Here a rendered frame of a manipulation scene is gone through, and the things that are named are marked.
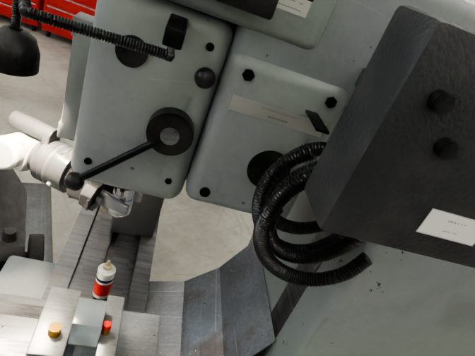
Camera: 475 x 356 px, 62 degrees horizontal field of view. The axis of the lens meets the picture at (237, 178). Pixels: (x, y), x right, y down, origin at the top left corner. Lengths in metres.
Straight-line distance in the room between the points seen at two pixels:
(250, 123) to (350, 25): 0.19
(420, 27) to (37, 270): 1.05
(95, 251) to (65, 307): 0.30
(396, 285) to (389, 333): 0.12
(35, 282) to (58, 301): 0.29
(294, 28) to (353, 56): 0.10
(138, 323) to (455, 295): 0.61
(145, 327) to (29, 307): 0.23
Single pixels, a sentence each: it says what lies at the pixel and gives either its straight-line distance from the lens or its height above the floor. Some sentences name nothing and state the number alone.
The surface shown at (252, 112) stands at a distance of 0.59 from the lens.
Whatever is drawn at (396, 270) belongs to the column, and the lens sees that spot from 0.69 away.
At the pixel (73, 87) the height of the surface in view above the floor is 1.44.
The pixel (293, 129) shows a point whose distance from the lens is 0.62.
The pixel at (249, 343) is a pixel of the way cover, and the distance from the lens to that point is 0.93.
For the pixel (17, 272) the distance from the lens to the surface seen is 1.19.
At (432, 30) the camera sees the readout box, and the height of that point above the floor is 1.71.
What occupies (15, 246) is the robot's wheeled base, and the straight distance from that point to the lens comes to 1.60.
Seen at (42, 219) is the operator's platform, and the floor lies 0.40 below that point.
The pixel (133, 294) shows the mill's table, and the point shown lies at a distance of 1.06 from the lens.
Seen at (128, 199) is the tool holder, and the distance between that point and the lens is 0.80.
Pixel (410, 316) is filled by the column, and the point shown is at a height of 1.30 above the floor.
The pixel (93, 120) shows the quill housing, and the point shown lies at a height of 1.43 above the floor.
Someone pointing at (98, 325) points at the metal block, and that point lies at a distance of 0.81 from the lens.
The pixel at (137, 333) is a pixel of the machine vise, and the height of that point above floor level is 1.00.
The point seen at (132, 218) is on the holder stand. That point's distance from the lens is 1.17.
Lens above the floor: 1.72
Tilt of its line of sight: 29 degrees down
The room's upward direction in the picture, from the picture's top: 22 degrees clockwise
